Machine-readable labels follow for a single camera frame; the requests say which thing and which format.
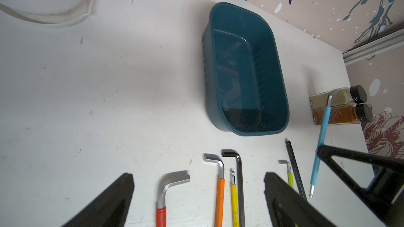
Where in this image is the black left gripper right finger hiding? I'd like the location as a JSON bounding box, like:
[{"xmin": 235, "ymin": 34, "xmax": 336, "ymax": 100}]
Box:
[{"xmin": 264, "ymin": 172, "xmax": 334, "ymax": 227}]

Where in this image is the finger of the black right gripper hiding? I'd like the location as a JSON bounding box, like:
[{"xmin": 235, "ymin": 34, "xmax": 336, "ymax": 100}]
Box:
[{"xmin": 316, "ymin": 144, "xmax": 404, "ymax": 227}]

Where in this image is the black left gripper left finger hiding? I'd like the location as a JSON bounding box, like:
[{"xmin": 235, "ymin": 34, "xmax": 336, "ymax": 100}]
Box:
[{"xmin": 64, "ymin": 173, "xmax": 135, "ymax": 227}]

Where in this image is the green handled hex key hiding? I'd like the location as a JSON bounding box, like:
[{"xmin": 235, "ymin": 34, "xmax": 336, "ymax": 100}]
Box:
[{"xmin": 278, "ymin": 159, "xmax": 294, "ymax": 188}]

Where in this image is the yellow handled hex key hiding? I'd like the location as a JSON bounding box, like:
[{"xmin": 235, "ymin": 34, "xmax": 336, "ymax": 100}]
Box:
[{"xmin": 230, "ymin": 169, "xmax": 239, "ymax": 227}]

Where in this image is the thin black hex key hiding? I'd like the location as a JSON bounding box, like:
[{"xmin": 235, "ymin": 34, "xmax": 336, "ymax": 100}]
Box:
[{"xmin": 285, "ymin": 139, "xmax": 307, "ymax": 201}]

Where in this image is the red handled hex key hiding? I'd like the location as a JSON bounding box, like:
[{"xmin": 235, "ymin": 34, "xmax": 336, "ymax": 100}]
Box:
[{"xmin": 156, "ymin": 170, "xmax": 190, "ymax": 227}]

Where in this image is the large black hex key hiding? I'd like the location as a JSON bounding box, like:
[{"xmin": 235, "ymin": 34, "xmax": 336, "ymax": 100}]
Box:
[{"xmin": 222, "ymin": 149, "xmax": 245, "ymax": 227}]

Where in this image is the blue handled hex key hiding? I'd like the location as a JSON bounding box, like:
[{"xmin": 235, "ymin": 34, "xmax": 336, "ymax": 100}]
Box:
[{"xmin": 309, "ymin": 89, "xmax": 338, "ymax": 198}]

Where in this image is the orange handled hex key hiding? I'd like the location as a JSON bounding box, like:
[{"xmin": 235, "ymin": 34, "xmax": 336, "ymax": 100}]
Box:
[{"xmin": 204, "ymin": 153, "xmax": 225, "ymax": 227}]

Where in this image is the teal plastic storage box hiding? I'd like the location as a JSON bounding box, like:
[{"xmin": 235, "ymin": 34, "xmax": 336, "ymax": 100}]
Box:
[{"xmin": 202, "ymin": 2, "xmax": 289, "ymax": 137}]

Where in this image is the orange spice bottle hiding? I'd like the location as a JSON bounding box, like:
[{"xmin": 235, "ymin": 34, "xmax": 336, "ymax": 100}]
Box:
[{"xmin": 311, "ymin": 104, "xmax": 373, "ymax": 126}]

